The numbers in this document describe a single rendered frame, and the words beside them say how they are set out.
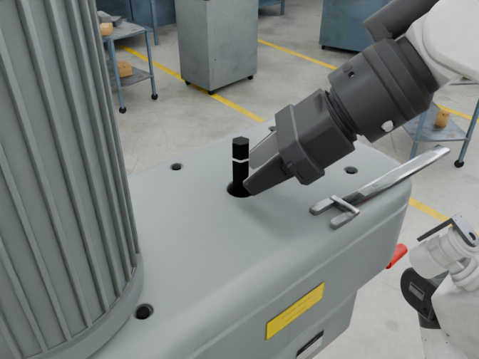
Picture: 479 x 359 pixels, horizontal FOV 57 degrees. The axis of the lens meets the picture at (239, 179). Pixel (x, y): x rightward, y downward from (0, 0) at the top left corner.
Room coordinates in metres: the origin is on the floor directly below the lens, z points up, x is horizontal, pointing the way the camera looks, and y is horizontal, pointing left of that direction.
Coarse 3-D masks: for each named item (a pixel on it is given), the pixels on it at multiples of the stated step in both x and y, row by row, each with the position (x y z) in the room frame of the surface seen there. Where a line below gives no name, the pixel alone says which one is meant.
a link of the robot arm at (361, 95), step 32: (352, 64) 0.43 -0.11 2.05; (320, 96) 0.44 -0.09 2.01; (352, 96) 0.40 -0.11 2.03; (384, 96) 0.39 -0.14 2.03; (288, 128) 0.42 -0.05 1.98; (320, 128) 0.39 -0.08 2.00; (352, 128) 0.40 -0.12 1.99; (384, 128) 0.39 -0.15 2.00; (288, 160) 0.38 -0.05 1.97; (320, 160) 0.39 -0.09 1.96
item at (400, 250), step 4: (400, 244) 0.52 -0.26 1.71; (396, 248) 0.51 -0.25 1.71; (400, 248) 0.51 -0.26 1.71; (404, 248) 0.52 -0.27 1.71; (396, 252) 0.50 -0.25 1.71; (400, 252) 0.51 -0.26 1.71; (404, 252) 0.51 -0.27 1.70; (396, 256) 0.50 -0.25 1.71; (400, 256) 0.50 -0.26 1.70; (392, 260) 0.49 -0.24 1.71; (396, 260) 0.49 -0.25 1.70; (388, 264) 0.48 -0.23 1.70; (392, 264) 0.49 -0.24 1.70; (388, 268) 0.49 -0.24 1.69
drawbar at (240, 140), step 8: (240, 136) 0.44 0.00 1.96; (232, 144) 0.43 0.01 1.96; (240, 144) 0.43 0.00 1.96; (248, 144) 0.43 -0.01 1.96; (232, 152) 0.43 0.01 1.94; (240, 152) 0.42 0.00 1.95; (248, 152) 0.43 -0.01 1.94; (232, 160) 0.43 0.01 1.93; (232, 168) 0.43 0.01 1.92; (240, 168) 0.42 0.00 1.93; (248, 168) 0.43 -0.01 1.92; (232, 176) 0.43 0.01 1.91; (240, 176) 0.42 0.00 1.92; (248, 176) 0.43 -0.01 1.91; (240, 184) 0.42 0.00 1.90; (240, 192) 0.42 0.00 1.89; (248, 192) 0.43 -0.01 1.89
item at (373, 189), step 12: (420, 156) 0.50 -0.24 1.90; (432, 156) 0.49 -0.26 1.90; (444, 156) 0.50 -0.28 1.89; (396, 168) 0.47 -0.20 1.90; (408, 168) 0.47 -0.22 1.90; (420, 168) 0.47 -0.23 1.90; (384, 180) 0.44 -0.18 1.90; (396, 180) 0.44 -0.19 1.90; (360, 192) 0.41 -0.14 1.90; (372, 192) 0.41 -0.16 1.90; (324, 204) 0.39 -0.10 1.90; (336, 204) 0.39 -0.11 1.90; (348, 204) 0.39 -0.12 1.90; (360, 204) 0.40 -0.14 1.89; (348, 216) 0.37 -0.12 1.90; (336, 228) 0.36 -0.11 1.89
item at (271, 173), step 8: (272, 160) 0.40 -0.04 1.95; (280, 160) 0.40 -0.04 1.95; (264, 168) 0.40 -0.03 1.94; (272, 168) 0.40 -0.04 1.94; (280, 168) 0.40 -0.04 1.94; (256, 176) 0.40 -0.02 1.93; (264, 176) 0.40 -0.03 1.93; (272, 176) 0.40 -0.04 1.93; (280, 176) 0.40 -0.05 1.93; (288, 176) 0.40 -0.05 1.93; (248, 184) 0.40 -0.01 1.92; (256, 184) 0.40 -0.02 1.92; (264, 184) 0.40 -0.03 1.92; (272, 184) 0.40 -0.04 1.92; (256, 192) 0.40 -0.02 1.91
